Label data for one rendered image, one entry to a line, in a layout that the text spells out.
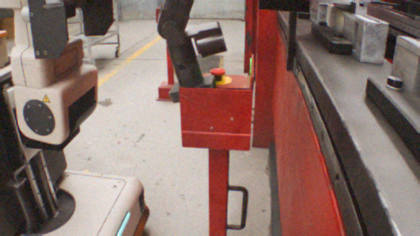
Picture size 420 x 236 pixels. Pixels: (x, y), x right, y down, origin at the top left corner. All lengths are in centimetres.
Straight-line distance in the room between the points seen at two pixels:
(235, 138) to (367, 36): 38
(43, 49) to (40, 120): 20
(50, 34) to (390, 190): 68
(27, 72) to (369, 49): 80
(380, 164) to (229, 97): 42
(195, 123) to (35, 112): 41
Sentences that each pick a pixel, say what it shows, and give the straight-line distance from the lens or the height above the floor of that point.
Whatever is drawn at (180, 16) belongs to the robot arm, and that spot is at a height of 96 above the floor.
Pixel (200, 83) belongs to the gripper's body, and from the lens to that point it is 72.
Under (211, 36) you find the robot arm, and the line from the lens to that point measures 69.
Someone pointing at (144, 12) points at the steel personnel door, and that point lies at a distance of 825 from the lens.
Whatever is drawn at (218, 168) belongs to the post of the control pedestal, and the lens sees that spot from 86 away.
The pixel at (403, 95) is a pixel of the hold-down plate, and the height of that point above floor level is 90.
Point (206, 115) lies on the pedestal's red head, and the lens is 70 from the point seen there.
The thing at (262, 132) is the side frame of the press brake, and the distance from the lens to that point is 201.
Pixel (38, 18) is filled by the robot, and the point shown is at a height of 98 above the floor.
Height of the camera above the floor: 104
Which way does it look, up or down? 25 degrees down
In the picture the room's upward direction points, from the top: straight up
